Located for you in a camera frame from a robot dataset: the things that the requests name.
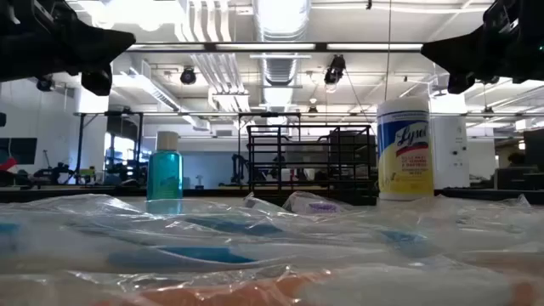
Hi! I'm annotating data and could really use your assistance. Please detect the silver ventilation duct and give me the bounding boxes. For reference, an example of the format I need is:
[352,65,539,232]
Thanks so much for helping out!
[253,0,312,86]

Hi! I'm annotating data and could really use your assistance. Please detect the black metal table frame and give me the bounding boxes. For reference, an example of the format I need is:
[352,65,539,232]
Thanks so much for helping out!
[0,185,544,204]

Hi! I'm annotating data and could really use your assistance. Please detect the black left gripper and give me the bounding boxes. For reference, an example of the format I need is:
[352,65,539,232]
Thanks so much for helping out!
[0,0,137,97]

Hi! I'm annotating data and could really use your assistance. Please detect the black wire caddy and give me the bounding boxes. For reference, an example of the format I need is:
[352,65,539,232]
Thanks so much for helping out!
[246,123,378,207]

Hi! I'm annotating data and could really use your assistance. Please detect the dark wall monitor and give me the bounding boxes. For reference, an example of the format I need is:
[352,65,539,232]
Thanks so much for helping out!
[0,137,38,165]

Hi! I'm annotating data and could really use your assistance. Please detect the person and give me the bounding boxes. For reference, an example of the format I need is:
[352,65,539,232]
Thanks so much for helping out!
[507,151,527,169]

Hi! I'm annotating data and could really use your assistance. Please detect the long linear light bar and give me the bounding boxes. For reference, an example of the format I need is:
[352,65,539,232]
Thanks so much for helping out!
[127,41,424,54]

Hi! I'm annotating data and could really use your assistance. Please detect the blue toothbrush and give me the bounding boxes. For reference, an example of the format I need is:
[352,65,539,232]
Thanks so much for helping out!
[0,193,256,246]
[182,212,430,258]
[0,218,426,275]

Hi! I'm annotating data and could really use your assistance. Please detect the black background rig frame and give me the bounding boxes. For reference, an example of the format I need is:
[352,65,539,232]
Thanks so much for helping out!
[74,110,145,186]

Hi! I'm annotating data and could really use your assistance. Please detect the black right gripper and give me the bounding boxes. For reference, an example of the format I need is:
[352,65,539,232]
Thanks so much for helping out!
[421,0,544,95]

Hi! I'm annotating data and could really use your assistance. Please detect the dark desk monitor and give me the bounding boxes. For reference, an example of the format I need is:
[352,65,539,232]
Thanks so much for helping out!
[523,128,544,167]

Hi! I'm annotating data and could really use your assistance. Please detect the teal mouthwash bottle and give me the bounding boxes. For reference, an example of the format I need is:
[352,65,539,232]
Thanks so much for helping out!
[146,130,184,201]

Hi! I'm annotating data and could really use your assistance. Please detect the Lysol wipes canister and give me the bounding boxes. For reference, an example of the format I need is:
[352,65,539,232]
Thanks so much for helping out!
[377,97,435,201]

